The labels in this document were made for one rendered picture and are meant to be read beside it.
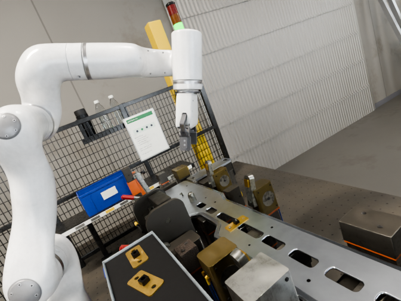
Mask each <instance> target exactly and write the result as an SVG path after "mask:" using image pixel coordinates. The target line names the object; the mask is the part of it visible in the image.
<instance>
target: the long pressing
mask: <svg viewBox="0 0 401 301"><path fill-rule="evenodd" d="M165 192H166V194H167V195H168V196H170V197H171V198H178V199H180V200H182V202H184V205H185V207H186V209H187V212H188V214H189V216H190V218H191V219H193V218H197V217H201V218H203V219H205V220H207V221H208V222H210V223H212V224H213V225H215V226H216V230H215V233H214V238H215V240H217V239H219V238H220V237H225V238H227V239H228V240H230V241H231V242H233V243H235V244H236V245H237V248H238V249H239V250H240V249H241V250H242V251H244V252H245V253H246V254H247V255H248V257H249V258H250V259H253V258H254V257H255V256H256V255H257V254H259V253H264V254H265V255H267V256H269V257H271V258H272V259H274V260H275V261H277V262H279V263H280V264H282V265H284V266H286V267H287V268H288V269H289V272H290V274H291V277H292V280H293V283H294V286H295V289H296V292H297V294H298V298H299V300H300V301H377V299H378V298H379V297H380V295H382V294H385V295H388V296H390V297H392V298H394V299H396V300H398V301H401V267H399V266H396V265H394V264H391V263H389V262H386V261H383V260H381V259H378V258H376V257H374V256H370V255H368V254H366V253H363V252H361V251H358V250H355V249H353V248H350V247H348V246H346V245H343V244H340V243H338V242H335V241H333V240H330V239H327V238H325V237H322V236H320V235H317V234H314V233H312V232H310V231H307V230H305V229H302V228H299V227H297V226H294V225H292V224H289V223H286V222H284V221H282V220H279V219H277V218H274V217H272V216H269V215H266V214H264V213H261V212H259V211H256V210H253V209H251V208H249V207H246V206H244V205H241V204H238V203H236V202H233V201H231V200H229V199H227V198H226V197H225V195H224V194H223V193H222V192H219V191H216V190H214V189H211V188H208V187H206V186H202V185H200V184H197V183H195V182H191V181H189V180H185V181H183V182H181V183H179V184H177V185H175V186H173V187H172V188H170V189H168V190H166V191H165ZM189 192H193V193H194V195H195V197H196V199H197V201H196V202H194V203H190V201H189V198H188V193H189ZM180 193H183V196H182V195H180ZM201 203H203V204H205V205H206V206H204V207H203V208H199V207H197V205H199V204H201ZM210 208H213V209H215V210H217V211H216V212H215V213H213V214H210V213H208V212H206V211H207V210H208V209H210ZM222 213H223V214H225V215H227V216H229V217H231V218H233V219H237V218H239V217H240V216H242V215H244V216H246V217H248V218H249V219H248V220H247V221H246V222H244V223H243V224H241V225H247V226H249V227H251V228H253V229H255V230H257V231H259V232H261V233H263V235H262V236H261V237H259V238H254V237H253V236H250V235H248V234H247V233H245V232H243V231H241V230H240V229H238V227H237V228H236V229H235V230H233V231H232V232H229V231H228V230H226V229H225V227H226V226H227V225H229V224H228V223H227V222H225V221H223V220H221V219H219V218H217V216H218V215H220V214H222ZM241 225H240V226H241ZM240 226H239V227H240ZM271 227H273V228H271ZM266 237H271V238H273V239H275V240H277V241H279V242H281V243H283V244H285V246H284V247H283V248H282V249H280V250H276V249H274V248H273V247H271V246H269V245H267V244H265V243H263V242H262V241H263V239H265V238H266ZM249 245H250V246H249ZM293 251H300V252H302V253H304V254H306V255H308V256H310V257H312V258H314V259H316V260H317V261H318V264H317V265H316V266H314V267H312V268H310V267H307V266H306V265H304V264H302V263H300V262H298V261H296V260H294V259H293V258H291V257H290V256H289V255H290V254H291V253H292V252H293ZM331 269H336V270H338V271H340V272H342V273H344V274H346V275H348V276H350V277H352V278H354V279H356V280H358V281H360V282H362V283H363V287H362V288H361V290H360V291H358V292H354V291H351V290H349V289H348V288H346V287H344V286H342V285H341V284H339V283H337V282H335V281H333V280H331V279H329V278H328V277H326V273H327V272H328V271H329V270H331ZM307 280H311V281H310V282H307Z"/></svg>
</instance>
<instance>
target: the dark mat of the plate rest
mask: <svg viewBox="0 0 401 301"><path fill-rule="evenodd" d="M137 245H140V247H141V248H142V249H143V251H144V252H145V253H146V255H147V256H148V258H149V259H148V261H146V262H144V263H143V264H142V265H140V266H139V267H137V268H136V269H133V267H132V266H131V264H130V262H129V260H128V258H127V256H126V252H128V251H130V250H131V249H132V248H134V247H136V246H137ZM105 265H106V269H107V273H108V276H109V280H110V284H111V287H112V291H113V295H114V298H115V301H209V300H208V299H207V298H206V297H205V296H204V295H203V294H202V292H201V291H200V290H199V289H198V288H197V287H196V285H195V284H194V283H193V282H192V280H191V279H190V278H189V277H188V276H187V275H186V273H185V272H184V271H183V270H182V269H181V268H180V267H179V265H178V264H177V263H176V261H175V260H174V259H173V258H172V257H171V256H170V255H169V253H168V252H167V251H166V250H165V249H164V248H163V246H162V245H161V244H160V243H159V241H158V240H157V239H156V238H155V237H154V236H153V234H151V235H149V236H148V237H146V238H145V239H143V240H141V241H140V242H138V243H136V244H135V245H133V246H132V247H130V248H129V249H127V250H125V251H124V252H122V253H121V254H119V255H117V256H116V257H114V258H113V259H111V260H110V261H108V262H106V263H105ZM139 271H145V272H147V273H149V274H152V275H154V276H156V277H158V278H161V279H163V280H164V283H163V285H162V286H161V287H160V288H159V289H158V290H157V291H156V293H155V294H154V295H153V296H151V297H148V296H146V295H145V294H143V293H140V292H139V291H137V290H136V289H134V288H132V287H130V286H128V284H127V283H128V281H129V280H130V279H131V278H132V277H133V276H134V275H136V274H137V273H138V272H139Z"/></svg>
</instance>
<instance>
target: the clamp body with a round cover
mask: <svg viewBox="0 0 401 301"><path fill-rule="evenodd" d="M235 248H237V245H236V244H235V243H233V242H231V241H230V240H228V239H227V238H225V237H220V238H219V239H217V240H216V241H214V242H213V243H212V244H210V245H209V246H207V247H206V248H205V249H203V250H202V251H201V252H199V253H198V254H197V258H198V260H199V263H200V265H201V267H202V269H203V271H202V272H201V273H202V275H203V277H205V279H206V281H207V284H208V285H209V288H210V290H211V293H212V295H213V297H214V299H215V301H232V298H231V296H230V293H229V291H228V289H227V286H226V284H225V281H226V280H227V279H228V278H230V277H231V276H232V275H233V274H234V273H235V272H237V271H238V270H239V268H238V267H237V266H236V264H235V263H234V261H233V260H232V258H231V257H230V256H229V254H230V253H231V252H232V251H233V250H234V249H235Z"/></svg>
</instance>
